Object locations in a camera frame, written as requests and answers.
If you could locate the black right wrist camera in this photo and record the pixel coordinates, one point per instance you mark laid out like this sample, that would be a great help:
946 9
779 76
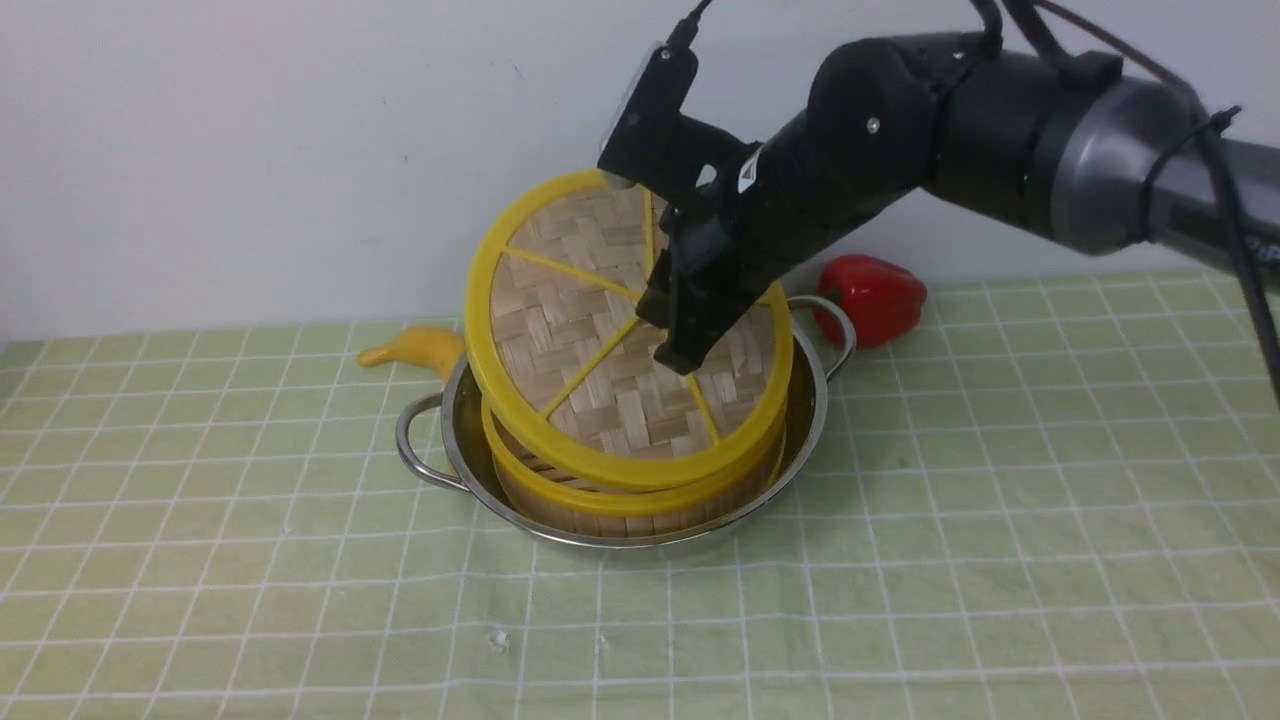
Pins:
652 144

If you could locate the yellow-rimmed woven bamboo lid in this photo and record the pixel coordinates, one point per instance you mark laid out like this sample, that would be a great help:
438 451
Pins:
568 368

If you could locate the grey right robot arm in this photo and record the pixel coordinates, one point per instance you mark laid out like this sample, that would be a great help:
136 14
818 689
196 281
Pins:
1094 167

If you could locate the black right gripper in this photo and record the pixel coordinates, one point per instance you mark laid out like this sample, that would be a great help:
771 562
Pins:
862 141

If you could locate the green checkered tablecloth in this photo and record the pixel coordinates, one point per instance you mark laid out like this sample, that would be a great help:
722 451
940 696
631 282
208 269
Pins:
1053 500

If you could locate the yellow-rimmed bamboo steamer basket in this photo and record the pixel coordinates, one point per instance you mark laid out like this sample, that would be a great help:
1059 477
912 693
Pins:
565 502

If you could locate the red toy bell pepper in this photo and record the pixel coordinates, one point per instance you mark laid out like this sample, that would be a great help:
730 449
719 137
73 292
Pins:
882 300

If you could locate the yellow toy banana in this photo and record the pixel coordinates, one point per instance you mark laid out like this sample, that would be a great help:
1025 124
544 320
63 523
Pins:
426 346

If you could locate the stainless steel two-handled pot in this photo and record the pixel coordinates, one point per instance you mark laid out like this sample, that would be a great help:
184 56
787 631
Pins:
459 406

